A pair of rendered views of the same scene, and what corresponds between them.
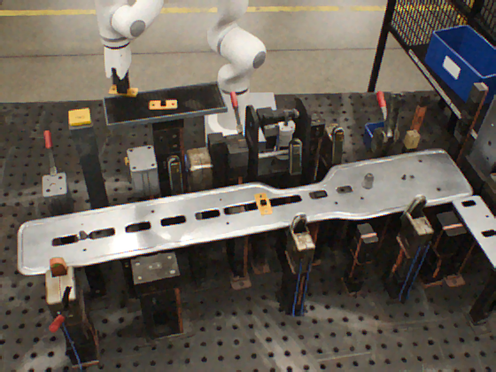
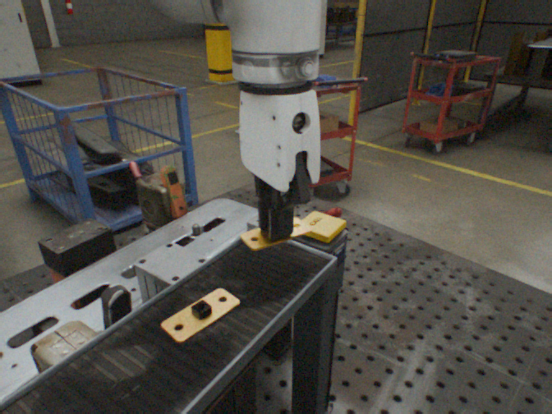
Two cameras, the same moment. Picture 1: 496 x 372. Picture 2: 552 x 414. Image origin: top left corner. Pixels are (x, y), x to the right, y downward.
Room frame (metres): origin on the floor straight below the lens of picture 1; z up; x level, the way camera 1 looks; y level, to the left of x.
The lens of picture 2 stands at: (1.69, 0.17, 1.47)
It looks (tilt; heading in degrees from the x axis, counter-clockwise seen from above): 29 degrees down; 143
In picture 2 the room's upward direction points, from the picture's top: straight up
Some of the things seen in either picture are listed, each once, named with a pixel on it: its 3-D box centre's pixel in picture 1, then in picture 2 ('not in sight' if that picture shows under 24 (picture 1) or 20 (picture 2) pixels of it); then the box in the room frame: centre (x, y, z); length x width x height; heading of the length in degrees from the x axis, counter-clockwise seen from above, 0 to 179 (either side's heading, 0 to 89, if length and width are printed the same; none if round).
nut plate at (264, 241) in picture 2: (123, 89); (276, 229); (1.36, 0.41, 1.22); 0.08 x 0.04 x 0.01; 85
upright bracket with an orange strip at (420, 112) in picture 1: (406, 151); not in sight; (1.46, -0.52, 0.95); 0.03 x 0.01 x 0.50; 108
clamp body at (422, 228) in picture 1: (406, 257); not in sight; (1.07, -0.48, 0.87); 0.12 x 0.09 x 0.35; 18
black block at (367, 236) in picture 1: (360, 261); not in sight; (1.06, -0.34, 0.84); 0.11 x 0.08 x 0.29; 18
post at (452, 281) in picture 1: (461, 247); not in sight; (1.14, -0.68, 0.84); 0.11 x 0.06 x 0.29; 18
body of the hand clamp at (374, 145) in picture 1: (375, 169); not in sight; (1.44, -0.42, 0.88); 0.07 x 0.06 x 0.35; 18
